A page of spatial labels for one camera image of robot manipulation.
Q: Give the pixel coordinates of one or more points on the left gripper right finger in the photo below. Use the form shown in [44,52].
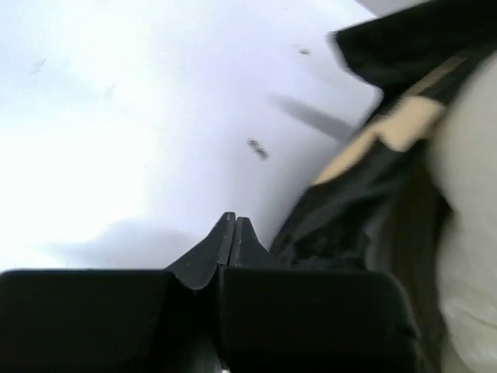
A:
[274,319]

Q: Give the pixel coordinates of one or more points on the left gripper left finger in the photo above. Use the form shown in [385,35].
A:
[109,320]

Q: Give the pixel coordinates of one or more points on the black beige patterned pillowcase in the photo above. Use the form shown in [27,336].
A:
[376,204]

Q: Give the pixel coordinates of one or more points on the white pillow yellow edge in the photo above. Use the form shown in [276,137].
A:
[462,161]

